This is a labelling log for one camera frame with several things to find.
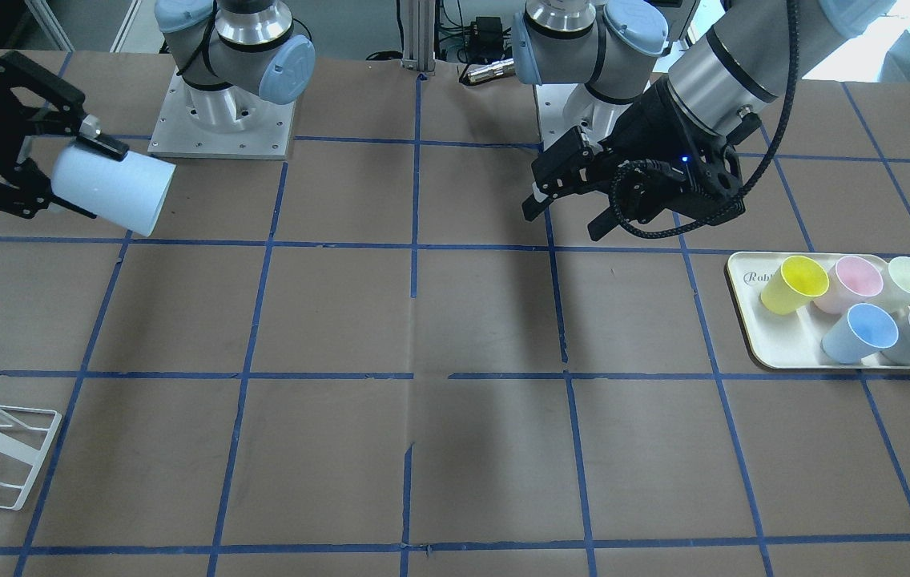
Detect aluminium frame post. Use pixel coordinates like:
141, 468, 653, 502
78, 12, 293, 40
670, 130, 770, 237
397, 0, 439, 76

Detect pink plastic cup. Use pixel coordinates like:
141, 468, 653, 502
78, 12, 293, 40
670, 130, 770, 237
811, 255, 884, 315

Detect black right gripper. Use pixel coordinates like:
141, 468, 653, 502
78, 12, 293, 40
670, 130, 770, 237
0, 50, 130, 219

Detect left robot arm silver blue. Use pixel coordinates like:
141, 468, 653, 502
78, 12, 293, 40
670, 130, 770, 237
511, 1, 893, 241

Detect cream serving tray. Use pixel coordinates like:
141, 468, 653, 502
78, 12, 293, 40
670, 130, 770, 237
725, 251, 910, 370

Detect cream white plastic cup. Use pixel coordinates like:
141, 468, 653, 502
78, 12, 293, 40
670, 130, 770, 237
873, 256, 910, 312

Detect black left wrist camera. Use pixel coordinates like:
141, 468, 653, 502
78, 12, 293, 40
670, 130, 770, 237
606, 146, 747, 240

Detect blue plastic cup on tray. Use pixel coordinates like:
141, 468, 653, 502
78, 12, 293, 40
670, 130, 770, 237
821, 303, 899, 365

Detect light blue plastic cup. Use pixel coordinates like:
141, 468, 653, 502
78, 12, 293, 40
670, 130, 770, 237
51, 143, 175, 236

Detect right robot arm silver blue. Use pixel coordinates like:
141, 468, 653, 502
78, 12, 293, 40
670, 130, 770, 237
0, 1, 316, 235

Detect yellow plastic cup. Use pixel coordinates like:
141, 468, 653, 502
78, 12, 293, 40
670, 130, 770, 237
759, 255, 830, 315

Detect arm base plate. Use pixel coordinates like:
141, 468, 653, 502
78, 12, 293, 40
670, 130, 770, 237
147, 74, 296, 161
534, 84, 629, 150

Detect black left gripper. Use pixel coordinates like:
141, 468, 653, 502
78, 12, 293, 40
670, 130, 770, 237
522, 78, 743, 242

